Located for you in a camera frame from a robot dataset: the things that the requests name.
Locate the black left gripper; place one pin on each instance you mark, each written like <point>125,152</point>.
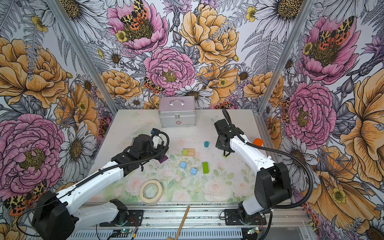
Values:
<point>160,149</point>

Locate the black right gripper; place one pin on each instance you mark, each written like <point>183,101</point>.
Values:
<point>218,145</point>

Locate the natural wood plank block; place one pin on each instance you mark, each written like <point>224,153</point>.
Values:
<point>191,152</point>

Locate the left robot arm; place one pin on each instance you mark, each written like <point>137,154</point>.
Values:
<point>58,215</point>

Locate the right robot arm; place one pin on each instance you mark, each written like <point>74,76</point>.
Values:
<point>273,183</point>

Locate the purple wood block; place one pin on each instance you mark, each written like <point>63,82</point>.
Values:
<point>163,159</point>

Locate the long green block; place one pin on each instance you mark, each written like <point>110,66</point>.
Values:
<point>205,166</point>

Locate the orange plastic cup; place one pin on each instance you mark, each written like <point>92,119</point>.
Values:
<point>258,142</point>

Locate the light blue cube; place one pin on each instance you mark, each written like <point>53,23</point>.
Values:
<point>183,165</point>
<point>194,171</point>

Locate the silver first aid case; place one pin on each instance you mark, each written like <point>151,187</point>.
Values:
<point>177,111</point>

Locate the masking tape roll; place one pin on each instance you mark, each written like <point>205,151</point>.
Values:
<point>151,192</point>

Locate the wooden stick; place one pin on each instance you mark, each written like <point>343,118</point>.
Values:
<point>181,225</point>

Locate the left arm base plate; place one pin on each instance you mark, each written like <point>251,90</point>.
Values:
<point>132,217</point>

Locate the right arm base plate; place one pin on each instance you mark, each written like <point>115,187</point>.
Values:
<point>234,217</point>

